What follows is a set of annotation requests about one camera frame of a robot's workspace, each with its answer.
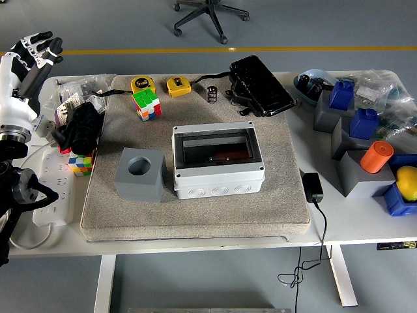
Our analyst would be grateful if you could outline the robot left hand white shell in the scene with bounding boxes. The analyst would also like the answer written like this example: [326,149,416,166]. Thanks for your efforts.
[0,31,65,132]

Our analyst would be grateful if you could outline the grey junction box hinged lid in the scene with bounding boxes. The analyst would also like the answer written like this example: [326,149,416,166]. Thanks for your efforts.
[171,121,265,200]

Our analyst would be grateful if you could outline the orange cylinder battery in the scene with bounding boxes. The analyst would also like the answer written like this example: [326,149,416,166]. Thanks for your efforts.
[360,140,395,174]
[213,150,248,161]

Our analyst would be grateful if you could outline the purple white packaged device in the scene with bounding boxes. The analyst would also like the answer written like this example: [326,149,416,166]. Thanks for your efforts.
[53,92,82,128]

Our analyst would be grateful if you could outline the clear bag of small parts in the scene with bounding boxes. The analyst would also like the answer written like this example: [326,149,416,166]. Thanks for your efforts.
[53,74,113,105]

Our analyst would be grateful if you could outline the black cloth bundle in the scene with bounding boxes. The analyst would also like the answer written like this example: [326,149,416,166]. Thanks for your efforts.
[51,102,105,156]

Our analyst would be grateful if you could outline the white power strip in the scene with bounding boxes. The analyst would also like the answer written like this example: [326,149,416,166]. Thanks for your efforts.
[31,148,79,228]

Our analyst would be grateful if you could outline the small white breaker module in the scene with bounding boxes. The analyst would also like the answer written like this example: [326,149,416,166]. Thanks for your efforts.
[86,95,108,115]

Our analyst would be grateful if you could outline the small colourful puzzle cube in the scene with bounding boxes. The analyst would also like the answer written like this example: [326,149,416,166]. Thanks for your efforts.
[67,150,96,178]

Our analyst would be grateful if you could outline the yellow tape measure 5m print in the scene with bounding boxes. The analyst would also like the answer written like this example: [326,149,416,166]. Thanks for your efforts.
[130,75,156,96]

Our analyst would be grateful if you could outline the large colourful puzzle cube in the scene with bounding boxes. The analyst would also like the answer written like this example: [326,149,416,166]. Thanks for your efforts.
[131,88,162,122]

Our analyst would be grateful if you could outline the grey block with round hole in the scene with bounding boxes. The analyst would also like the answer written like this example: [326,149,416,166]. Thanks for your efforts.
[113,147,167,203]

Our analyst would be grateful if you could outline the yellow tape measure black label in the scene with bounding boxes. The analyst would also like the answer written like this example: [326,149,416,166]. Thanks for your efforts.
[166,76,193,98]

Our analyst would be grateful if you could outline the white table leg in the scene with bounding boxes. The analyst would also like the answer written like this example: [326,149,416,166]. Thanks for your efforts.
[327,244,359,307]
[93,254,117,313]

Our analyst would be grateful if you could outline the grey-brown mat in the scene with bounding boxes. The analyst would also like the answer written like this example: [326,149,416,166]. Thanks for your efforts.
[80,74,310,243]

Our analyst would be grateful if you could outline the black office chair base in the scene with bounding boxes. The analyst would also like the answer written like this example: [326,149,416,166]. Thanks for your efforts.
[172,0,251,46]

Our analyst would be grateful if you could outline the black glossy case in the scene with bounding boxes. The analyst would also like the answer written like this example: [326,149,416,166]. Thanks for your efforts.
[227,54,296,118]

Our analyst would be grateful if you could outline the light blue bowl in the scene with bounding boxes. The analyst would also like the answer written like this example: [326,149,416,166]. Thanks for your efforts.
[293,68,339,107]

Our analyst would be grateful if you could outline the black power adapter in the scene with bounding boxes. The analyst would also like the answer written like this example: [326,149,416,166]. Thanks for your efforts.
[302,171,324,203]

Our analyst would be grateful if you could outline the grey holder block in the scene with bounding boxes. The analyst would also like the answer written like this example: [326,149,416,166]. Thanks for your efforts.
[330,115,381,160]
[313,89,356,133]
[336,150,397,199]

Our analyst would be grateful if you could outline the blue plastic block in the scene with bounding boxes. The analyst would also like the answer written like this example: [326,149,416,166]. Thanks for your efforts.
[328,80,355,111]
[349,108,380,141]

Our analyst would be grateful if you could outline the clear bag of components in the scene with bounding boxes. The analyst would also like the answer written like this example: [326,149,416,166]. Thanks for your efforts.
[374,97,417,142]
[338,68,412,108]

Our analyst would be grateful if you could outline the blue plastic bin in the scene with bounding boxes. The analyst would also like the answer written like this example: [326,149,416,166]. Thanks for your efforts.
[372,153,417,218]

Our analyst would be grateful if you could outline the yellow lemon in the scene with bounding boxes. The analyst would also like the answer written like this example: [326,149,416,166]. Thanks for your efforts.
[395,165,417,201]

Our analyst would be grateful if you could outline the black table control panel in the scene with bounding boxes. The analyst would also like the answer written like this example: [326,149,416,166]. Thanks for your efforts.
[377,240,417,251]

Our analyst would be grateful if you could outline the white circuit breaker blue switch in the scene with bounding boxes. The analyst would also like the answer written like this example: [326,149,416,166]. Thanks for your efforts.
[31,112,56,144]

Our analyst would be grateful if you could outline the white power cable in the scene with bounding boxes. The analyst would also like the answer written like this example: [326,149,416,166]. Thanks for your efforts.
[8,142,66,250]

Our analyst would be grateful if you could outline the black strap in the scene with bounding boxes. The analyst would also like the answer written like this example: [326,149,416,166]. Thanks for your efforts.
[191,70,233,86]
[90,88,134,98]

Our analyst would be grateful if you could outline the black adapter cord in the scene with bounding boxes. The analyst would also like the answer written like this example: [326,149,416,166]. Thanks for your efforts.
[277,200,334,313]

